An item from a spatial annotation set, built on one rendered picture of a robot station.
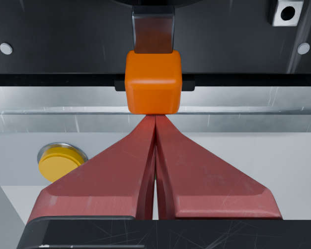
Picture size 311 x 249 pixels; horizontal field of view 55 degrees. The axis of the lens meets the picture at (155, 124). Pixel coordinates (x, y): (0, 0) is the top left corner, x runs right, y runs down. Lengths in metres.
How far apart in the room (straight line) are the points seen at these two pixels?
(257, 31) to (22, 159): 0.23
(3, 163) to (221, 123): 0.20
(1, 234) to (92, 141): 2.11
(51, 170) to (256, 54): 0.20
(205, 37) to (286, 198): 0.36
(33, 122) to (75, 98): 0.04
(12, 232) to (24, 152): 2.02
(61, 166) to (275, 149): 0.28
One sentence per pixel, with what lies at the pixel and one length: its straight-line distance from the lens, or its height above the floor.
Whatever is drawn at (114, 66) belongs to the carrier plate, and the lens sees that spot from 0.22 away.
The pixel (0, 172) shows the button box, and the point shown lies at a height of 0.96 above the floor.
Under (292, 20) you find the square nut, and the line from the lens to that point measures 0.21.
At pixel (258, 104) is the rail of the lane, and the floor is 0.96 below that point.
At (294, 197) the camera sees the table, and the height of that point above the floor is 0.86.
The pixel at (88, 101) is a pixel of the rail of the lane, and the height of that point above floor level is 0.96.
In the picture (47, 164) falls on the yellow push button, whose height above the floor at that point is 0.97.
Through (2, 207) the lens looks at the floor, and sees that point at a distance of 2.12.
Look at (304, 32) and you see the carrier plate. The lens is 0.23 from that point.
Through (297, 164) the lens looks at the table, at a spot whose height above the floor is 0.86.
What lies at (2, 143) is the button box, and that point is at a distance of 0.30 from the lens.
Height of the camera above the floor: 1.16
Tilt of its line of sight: 53 degrees down
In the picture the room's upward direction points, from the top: 180 degrees counter-clockwise
